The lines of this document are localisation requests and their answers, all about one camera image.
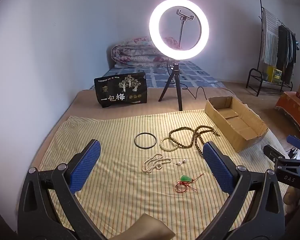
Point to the black phone clamp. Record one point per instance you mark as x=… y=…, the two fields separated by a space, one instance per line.
x=185 y=15

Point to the black printed snack bag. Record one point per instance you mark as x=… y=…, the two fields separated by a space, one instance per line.
x=120 y=90

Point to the tan cloth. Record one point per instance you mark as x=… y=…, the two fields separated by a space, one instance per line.
x=145 y=227

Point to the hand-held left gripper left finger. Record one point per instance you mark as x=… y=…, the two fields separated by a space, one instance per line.
x=87 y=165

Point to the cardboard box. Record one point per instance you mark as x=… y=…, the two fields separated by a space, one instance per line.
x=240 y=135

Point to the yellow striped cloth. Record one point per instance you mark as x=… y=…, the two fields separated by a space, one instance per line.
x=115 y=192

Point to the yellow box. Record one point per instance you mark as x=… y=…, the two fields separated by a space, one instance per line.
x=275 y=74

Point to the striped hanging cloth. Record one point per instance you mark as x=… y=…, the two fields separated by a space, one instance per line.
x=270 y=37

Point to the black power adapter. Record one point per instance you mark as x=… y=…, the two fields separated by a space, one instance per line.
x=293 y=153

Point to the black bangle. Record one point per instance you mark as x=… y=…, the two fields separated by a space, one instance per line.
x=135 y=141

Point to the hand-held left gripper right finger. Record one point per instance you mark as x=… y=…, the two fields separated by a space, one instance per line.
x=217 y=167

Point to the brown bed cover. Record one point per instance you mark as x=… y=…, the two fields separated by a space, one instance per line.
x=90 y=100

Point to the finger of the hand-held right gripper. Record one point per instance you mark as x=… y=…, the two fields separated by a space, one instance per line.
x=298 y=142
x=272 y=153

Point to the orange cloth-covered furniture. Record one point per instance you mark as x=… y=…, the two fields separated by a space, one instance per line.
x=290 y=105

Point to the floral folded quilt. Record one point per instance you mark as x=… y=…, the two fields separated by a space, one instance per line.
x=132 y=52

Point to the blue patterned bed sheet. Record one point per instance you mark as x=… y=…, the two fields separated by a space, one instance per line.
x=190 y=76

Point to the black clothes rack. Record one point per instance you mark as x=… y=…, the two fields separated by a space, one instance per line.
x=260 y=30

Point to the dark hanging clothes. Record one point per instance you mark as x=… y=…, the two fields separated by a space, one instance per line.
x=287 y=55

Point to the black tripod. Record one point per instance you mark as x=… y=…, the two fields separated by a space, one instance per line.
x=176 y=80

